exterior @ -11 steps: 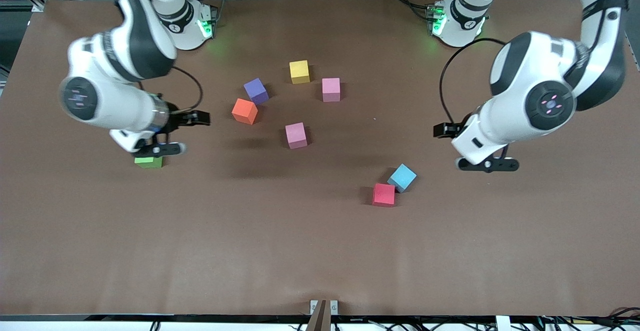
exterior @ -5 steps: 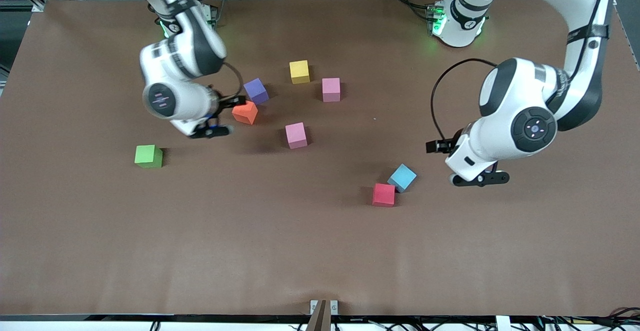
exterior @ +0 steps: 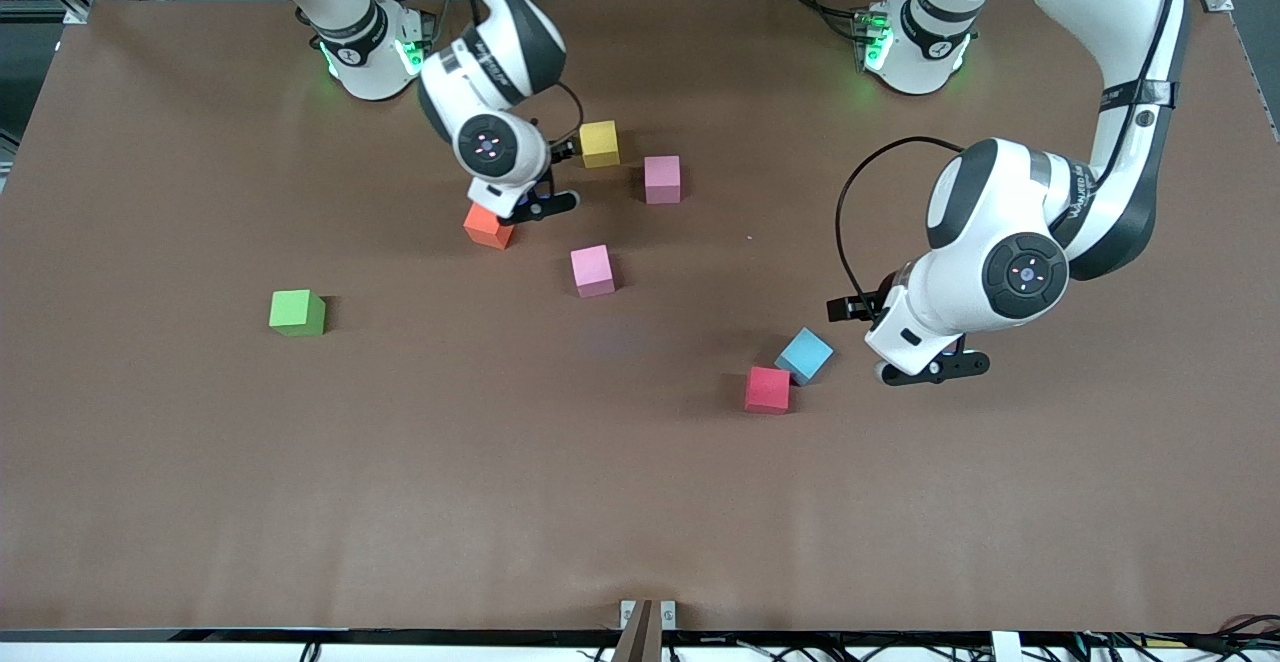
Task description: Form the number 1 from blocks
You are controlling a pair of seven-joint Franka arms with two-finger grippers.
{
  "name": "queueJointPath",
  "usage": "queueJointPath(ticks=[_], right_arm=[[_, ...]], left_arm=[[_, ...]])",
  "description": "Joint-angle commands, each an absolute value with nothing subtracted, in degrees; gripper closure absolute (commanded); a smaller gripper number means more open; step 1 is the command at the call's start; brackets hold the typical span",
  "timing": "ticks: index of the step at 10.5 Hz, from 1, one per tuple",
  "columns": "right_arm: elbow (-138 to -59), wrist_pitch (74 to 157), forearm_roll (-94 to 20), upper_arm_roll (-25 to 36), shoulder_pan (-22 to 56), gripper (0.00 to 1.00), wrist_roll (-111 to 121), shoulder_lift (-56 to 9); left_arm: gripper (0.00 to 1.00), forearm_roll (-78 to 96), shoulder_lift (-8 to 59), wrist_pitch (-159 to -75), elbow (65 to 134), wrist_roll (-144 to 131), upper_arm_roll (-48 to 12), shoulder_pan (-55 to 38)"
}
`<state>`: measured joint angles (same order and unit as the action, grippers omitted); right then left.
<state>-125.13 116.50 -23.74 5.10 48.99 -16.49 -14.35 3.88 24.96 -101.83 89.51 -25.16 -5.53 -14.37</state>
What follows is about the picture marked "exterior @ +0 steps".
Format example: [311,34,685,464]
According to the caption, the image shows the metal table clamp bracket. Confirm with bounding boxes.
[620,599,677,662]

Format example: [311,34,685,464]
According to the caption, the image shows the pink cube block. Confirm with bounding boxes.
[644,155,682,205]
[570,244,617,299]

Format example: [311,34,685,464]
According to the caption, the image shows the orange cube block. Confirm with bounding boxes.
[463,204,517,251]

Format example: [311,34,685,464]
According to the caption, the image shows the green cube block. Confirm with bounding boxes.
[268,289,327,337]

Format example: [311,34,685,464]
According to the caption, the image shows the yellow cube block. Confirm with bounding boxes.
[580,120,621,169]

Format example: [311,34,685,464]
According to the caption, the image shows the brown table cover sheet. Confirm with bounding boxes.
[0,0,1280,635]

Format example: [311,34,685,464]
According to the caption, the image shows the red cube block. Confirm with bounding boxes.
[744,366,792,415]

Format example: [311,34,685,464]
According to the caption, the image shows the light blue cube block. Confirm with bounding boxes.
[775,327,835,386]

